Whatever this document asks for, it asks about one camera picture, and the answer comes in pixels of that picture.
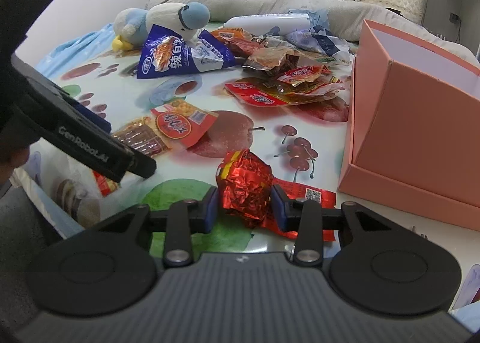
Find red foil snack packet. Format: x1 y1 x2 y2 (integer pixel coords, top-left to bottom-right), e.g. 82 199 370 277
216 149 274 227

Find red label dried meat packet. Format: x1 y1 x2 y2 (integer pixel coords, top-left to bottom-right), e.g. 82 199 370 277
113 98 219 158

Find blue white noodle snack bag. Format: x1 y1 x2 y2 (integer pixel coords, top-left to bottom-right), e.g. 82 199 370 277
137 25 236 79

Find left hand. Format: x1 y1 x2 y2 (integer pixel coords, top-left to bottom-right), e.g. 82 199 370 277
0 148 30 185

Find red flat snack packet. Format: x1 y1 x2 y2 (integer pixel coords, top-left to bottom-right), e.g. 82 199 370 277
260 178 337 241

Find fruit print table mat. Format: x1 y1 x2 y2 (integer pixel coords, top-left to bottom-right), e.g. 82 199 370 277
1 27 354 254

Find blue white penguin plush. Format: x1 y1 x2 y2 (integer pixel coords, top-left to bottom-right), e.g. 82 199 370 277
112 2 211 52

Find pink cardboard box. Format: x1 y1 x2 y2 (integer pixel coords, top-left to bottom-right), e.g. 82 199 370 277
338 20 480 230

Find red snack packets pile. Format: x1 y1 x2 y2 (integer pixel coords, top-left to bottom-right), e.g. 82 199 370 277
224 65 347 108

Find crumpled blue white wrapper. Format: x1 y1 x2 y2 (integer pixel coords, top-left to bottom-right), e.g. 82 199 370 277
262 8 356 57

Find orange brown snack packets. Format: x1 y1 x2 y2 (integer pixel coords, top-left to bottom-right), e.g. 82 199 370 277
211 28 299 76

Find white cylindrical bottle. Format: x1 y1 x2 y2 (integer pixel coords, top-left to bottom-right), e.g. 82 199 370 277
224 13 311 36

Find grey duvet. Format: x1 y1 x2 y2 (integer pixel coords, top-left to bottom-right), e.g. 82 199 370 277
146 0 479 67

